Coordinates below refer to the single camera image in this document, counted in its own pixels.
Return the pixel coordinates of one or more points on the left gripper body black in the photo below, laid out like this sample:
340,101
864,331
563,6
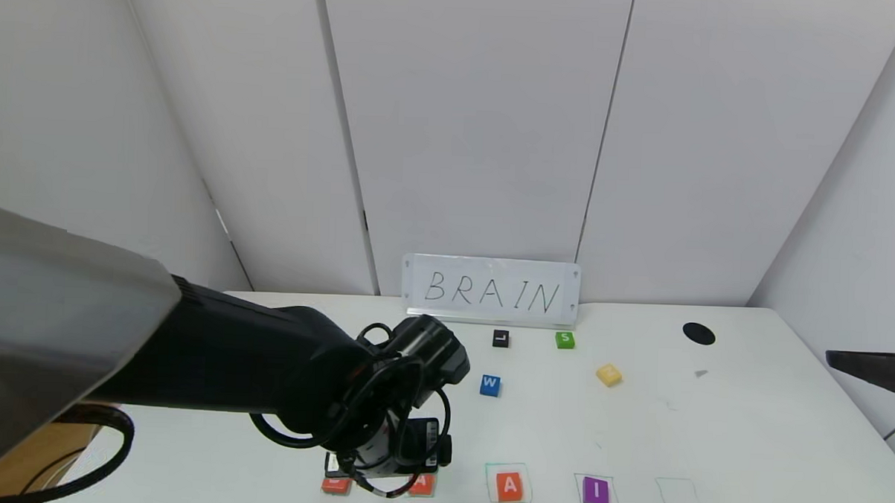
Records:
383,466

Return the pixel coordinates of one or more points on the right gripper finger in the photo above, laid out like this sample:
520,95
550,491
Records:
890,371

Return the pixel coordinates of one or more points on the orange letter A block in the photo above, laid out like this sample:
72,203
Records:
424,487
510,487

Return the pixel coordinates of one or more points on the yellow letter block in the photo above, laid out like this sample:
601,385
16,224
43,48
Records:
609,375

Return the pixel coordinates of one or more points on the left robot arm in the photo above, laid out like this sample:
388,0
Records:
228,348

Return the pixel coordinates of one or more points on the orange letter B block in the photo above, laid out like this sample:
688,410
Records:
335,486

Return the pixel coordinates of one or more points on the blue letter W block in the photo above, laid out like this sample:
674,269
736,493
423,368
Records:
490,385

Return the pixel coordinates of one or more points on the black letter L block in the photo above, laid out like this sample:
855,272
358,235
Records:
501,338

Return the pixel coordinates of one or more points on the white BRAIN sign board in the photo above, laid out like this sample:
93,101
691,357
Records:
491,292

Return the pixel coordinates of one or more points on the purple letter I block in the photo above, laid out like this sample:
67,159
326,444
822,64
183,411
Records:
596,493

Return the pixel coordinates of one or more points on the green letter S block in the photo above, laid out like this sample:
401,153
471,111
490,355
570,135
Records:
565,340

